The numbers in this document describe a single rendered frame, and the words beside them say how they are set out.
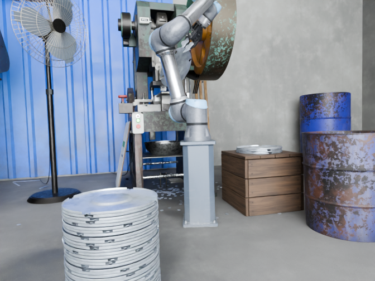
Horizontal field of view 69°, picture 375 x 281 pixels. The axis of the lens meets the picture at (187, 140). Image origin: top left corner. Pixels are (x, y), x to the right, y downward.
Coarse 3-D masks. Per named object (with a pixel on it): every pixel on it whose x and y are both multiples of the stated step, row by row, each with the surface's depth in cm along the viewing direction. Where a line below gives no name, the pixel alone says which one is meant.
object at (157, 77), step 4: (156, 56) 209; (156, 60) 209; (156, 64) 208; (160, 64) 209; (156, 68) 208; (160, 68) 209; (152, 72) 221; (156, 72) 210; (156, 76) 210; (160, 76) 208; (156, 80) 210; (160, 80) 211
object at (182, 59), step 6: (180, 48) 177; (180, 54) 180; (186, 54) 185; (180, 60) 185; (186, 60) 189; (180, 66) 189; (186, 66) 193; (162, 72) 178; (180, 72) 192; (186, 72) 197; (162, 78) 181
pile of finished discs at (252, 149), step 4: (236, 148) 178; (240, 148) 171; (244, 148) 168; (248, 148) 166; (252, 148) 165; (256, 148) 170; (260, 148) 163; (264, 148) 163; (268, 148) 163; (272, 148) 163; (276, 148) 165; (280, 148) 168; (240, 152) 171; (244, 152) 168; (248, 152) 166; (252, 152) 165; (256, 152) 164; (260, 152) 163; (264, 152) 163; (268, 152) 170; (272, 152) 164; (276, 152) 165; (280, 152) 168
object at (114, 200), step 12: (84, 192) 94; (96, 192) 96; (108, 192) 95; (120, 192) 95; (132, 192) 94; (144, 192) 94; (72, 204) 82; (84, 204) 81; (96, 204) 80; (108, 204) 80; (120, 204) 80; (132, 204) 80; (144, 204) 77
